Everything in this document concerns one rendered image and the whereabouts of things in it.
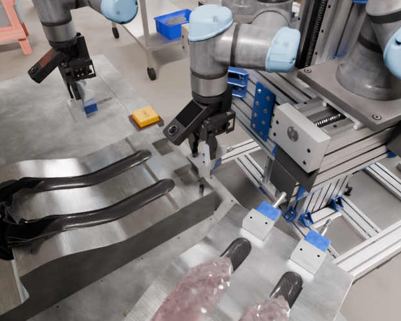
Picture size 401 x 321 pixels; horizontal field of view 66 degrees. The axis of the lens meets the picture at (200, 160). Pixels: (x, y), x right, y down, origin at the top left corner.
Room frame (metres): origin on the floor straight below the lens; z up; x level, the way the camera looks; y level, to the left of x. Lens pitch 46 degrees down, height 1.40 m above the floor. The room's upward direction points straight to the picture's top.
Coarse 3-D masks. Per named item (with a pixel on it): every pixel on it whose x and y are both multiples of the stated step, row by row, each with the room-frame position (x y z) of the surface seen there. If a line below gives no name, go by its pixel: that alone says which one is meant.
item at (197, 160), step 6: (228, 150) 0.59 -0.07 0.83; (192, 156) 0.54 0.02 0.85; (198, 156) 0.54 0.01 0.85; (204, 156) 0.56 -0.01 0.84; (222, 156) 0.57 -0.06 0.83; (192, 162) 0.52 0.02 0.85; (198, 162) 0.52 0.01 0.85; (204, 162) 0.52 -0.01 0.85; (216, 162) 0.54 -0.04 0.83; (192, 168) 0.52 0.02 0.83; (198, 168) 0.50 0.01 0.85; (204, 168) 0.51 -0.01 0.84; (198, 174) 0.50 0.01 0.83; (204, 174) 0.51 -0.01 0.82
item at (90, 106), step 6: (66, 102) 0.77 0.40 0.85; (72, 102) 0.77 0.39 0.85; (90, 102) 0.79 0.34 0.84; (96, 102) 0.80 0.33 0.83; (102, 102) 0.81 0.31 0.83; (72, 108) 0.74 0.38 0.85; (84, 108) 0.76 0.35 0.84; (90, 108) 0.77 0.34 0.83; (96, 108) 0.78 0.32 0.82; (72, 114) 0.75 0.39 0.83; (78, 114) 0.75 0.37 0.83; (84, 114) 0.76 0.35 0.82; (78, 120) 0.74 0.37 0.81
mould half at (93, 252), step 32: (32, 160) 0.46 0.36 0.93; (64, 160) 0.49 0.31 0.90; (96, 160) 0.50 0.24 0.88; (160, 160) 0.49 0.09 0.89; (64, 192) 0.38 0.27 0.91; (96, 192) 0.40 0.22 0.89; (128, 192) 0.40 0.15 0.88; (192, 192) 0.40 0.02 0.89; (128, 224) 0.33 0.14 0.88; (160, 224) 0.33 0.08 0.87; (192, 224) 0.37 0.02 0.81; (32, 256) 0.24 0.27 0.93; (64, 256) 0.24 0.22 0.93; (96, 256) 0.26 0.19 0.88; (128, 256) 0.29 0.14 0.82; (0, 288) 0.21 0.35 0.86; (32, 288) 0.20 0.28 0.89; (64, 288) 0.22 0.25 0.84; (0, 320) 0.17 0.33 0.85
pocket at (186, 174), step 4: (188, 164) 0.48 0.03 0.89; (180, 168) 0.47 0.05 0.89; (184, 168) 0.48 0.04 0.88; (188, 168) 0.48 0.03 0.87; (176, 172) 0.46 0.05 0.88; (180, 172) 0.47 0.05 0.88; (184, 172) 0.48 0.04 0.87; (188, 172) 0.48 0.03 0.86; (192, 172) 0.47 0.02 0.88; (180, 176) 0.47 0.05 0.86; (184, 176) 0.47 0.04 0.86; (188, 176) 0.47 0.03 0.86; (192, 176) 0.47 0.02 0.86; (196, 176) 0.46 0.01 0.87; (184, 180) 0.46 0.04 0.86; (188, 180) 0.46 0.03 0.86; (192, 180) 0.46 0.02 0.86; (196, 180) 0.46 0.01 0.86; (188, 184) 0.44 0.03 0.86
